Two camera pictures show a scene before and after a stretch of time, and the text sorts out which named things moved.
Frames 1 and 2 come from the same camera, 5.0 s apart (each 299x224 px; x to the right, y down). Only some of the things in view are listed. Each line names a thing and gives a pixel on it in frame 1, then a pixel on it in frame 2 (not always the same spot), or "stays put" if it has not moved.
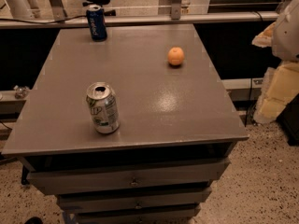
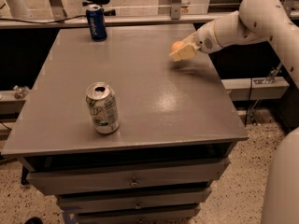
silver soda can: x=101 y=97 stays put
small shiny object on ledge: x=21 y=91 stays put
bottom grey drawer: x=178 y=215 stays put
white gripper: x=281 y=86 to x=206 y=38
